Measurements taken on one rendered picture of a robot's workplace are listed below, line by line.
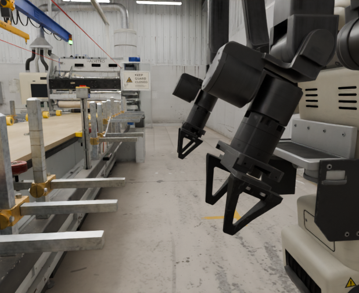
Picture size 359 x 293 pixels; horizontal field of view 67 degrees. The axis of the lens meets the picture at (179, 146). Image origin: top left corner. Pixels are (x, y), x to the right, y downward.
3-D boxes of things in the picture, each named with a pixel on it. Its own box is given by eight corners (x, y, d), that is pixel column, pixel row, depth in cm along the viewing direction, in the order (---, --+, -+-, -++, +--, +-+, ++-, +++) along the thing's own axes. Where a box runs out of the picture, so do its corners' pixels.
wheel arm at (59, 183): (125, 186, 113) (125, 176, 112) (124, 188, 110) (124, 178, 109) (14, 189, 109) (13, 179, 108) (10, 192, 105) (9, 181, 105)
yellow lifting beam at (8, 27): (29, 43, 680) (28, 29, 675) (-10, 25, 513) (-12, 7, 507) (26, 43, 679) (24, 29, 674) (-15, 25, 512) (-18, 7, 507)
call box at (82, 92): (90, 99, 174) (89, 86, 173) (88, 99, 168) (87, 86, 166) (79, 99, 174) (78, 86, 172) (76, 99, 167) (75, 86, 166)
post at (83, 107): (92, 167, 181) (88, 98, 173) (90, 169, 176) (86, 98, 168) (85, 167, 180) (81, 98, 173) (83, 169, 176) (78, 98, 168)
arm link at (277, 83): (315, 86, 34) (293, 88, 40) (269, 62, 33) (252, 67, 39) (290, 136, 35) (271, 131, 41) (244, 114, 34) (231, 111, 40)
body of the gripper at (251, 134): (234, 167, 33) (262, 110, 32) (212, 150, 43) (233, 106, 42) (279, 186, 34) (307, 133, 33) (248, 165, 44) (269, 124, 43)
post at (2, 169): (22, 268, 85) (5, 112, 76) (17, 275, 81) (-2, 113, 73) (10, 269, 84) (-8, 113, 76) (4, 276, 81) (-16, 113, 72)
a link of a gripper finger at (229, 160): (208, 233, 32) (244, 161, 31) (196, 208, 39) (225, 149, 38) (257, 252, 33) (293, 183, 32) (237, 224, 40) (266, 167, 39)
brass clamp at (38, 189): (58, 186, 113) (57, 174, 113) (46, 197, 100) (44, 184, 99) (42, 186, 113) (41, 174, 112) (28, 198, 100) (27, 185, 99)
